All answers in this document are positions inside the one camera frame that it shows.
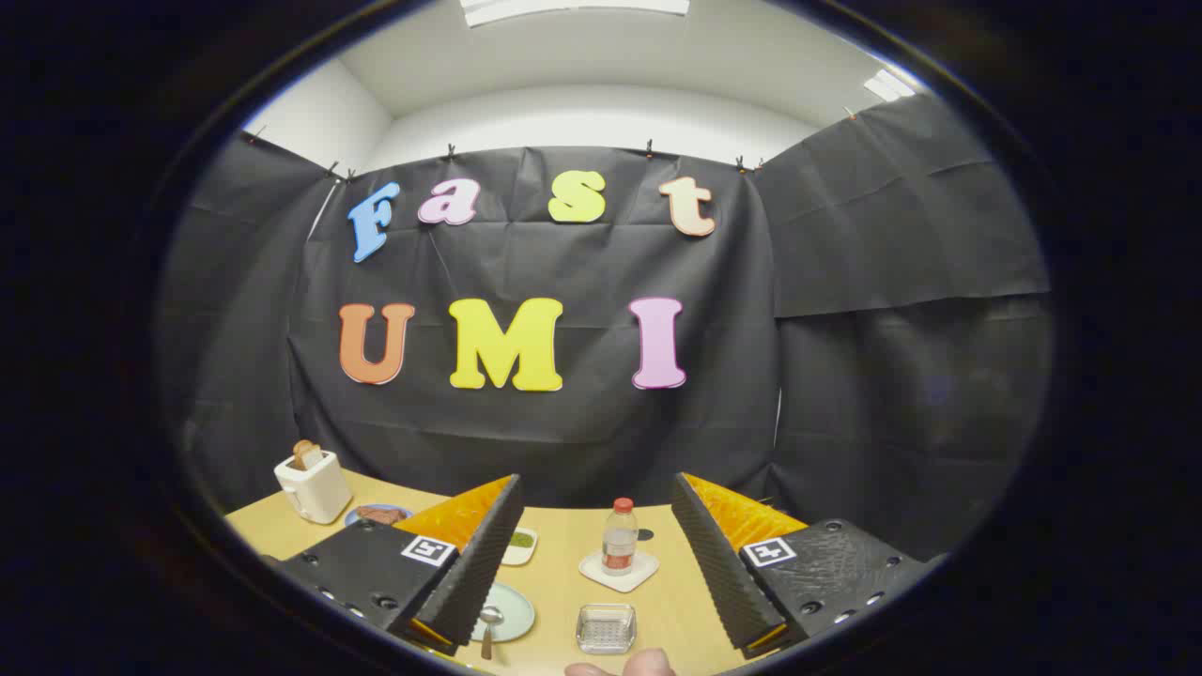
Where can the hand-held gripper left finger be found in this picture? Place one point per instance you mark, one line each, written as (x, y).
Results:
(474, 573)

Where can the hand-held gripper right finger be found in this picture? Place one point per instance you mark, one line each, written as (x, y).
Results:
(718, 573)

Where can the white divided bean dish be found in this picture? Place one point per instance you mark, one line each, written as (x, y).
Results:
(521, 545)

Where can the pale green round plate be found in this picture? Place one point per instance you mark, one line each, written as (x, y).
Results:
(516, 615)

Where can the white square coaster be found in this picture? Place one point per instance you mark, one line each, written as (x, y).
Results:
(643, 571)

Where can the red-capped water bottle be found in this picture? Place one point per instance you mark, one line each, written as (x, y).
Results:
(619, 540)

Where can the meat and vegetable food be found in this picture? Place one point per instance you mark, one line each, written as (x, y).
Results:
(380, 514)

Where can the metal perforated drain basket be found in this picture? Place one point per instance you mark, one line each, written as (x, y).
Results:
(606, 629)

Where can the small blue plate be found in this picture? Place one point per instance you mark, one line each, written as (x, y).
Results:
(351, 517)

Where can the black backdrop cloth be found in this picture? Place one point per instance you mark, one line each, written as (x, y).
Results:
(563, 432)

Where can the white toaster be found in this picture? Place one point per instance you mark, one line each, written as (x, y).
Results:
(315, 488)

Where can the toast slice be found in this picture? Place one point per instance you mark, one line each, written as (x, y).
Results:
(306, 454)

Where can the small ceiling light panel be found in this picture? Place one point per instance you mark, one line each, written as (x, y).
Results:
(887, 84)

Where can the long ceiling light panel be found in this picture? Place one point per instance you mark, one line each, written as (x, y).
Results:
(573, 7)

